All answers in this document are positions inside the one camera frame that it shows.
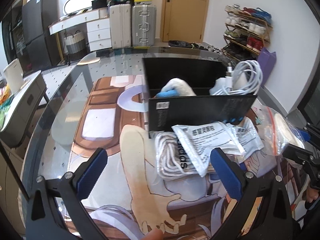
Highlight bagged white cable coil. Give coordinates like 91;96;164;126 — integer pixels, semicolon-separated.
252;104;312;160

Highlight silver medicine pouch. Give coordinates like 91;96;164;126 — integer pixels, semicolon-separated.
172;122;245;177
226;117;264;163

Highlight bagged adidas socks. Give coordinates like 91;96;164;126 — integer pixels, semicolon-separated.
155;132;215;180

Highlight white blue plush keychain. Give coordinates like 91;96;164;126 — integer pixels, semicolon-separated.
155;78;196;98

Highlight person's left hand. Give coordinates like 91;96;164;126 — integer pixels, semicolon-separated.
142;228;163;240

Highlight anime print table mat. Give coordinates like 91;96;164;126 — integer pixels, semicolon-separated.
49;76;308;240

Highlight purple bag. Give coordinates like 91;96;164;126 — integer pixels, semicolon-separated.
258;47;277;87

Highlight grey side cabinet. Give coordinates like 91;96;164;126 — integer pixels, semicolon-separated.
1;70;47;148

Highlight black cardboard box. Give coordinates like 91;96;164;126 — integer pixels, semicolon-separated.
143;57;256;132

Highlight shoe rack with shoes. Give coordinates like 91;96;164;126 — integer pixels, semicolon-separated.
222;4;272;62

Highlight white electric kettle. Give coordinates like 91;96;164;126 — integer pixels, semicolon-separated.
3;59;24;94

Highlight woven laundry basket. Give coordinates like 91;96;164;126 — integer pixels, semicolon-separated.
63;30;87;61

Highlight black refrigerator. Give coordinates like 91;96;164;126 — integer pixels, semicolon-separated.
22;0;60;72

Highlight white drawer desk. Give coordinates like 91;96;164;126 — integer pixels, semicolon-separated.
49;7;112;51

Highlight white suitcase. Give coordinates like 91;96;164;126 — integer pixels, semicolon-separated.
110;4;131;49

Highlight silver suitcase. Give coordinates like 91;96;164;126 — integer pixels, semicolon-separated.
131;4;157;47

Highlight wooden door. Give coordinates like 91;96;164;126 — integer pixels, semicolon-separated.
160;0;209;43

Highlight oval mirror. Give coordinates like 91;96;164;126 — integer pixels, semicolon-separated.
63;0;93;15

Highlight white charger cable bundle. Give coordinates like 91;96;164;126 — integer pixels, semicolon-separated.
209;60;264;96

